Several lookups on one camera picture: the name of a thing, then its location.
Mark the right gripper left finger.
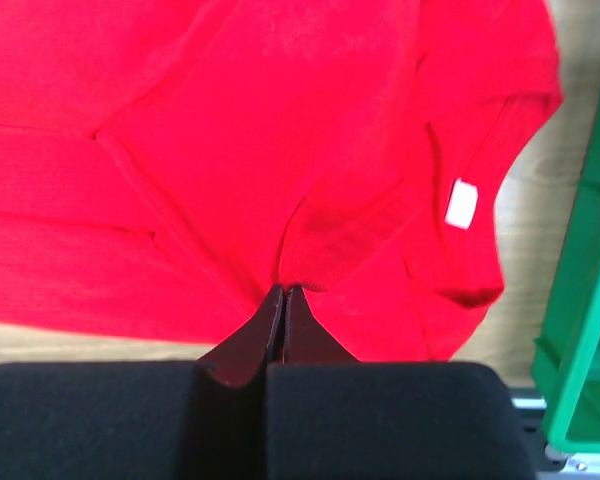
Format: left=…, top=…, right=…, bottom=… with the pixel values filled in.
left=0, top=286, right=284, bottom=479

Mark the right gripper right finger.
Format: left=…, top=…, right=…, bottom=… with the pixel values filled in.
left=267, top=287, right=535, bottom=479

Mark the plain red t shirt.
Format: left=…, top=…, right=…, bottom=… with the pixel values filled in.
left=0, top=1, right=562, bottom=361

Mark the green plastic bin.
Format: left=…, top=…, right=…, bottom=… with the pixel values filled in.
left=531, top=103, right=600, bottom=453

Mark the aluminium frame rail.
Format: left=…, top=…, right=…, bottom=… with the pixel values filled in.
left=510, top=388, right=600, bottom=480

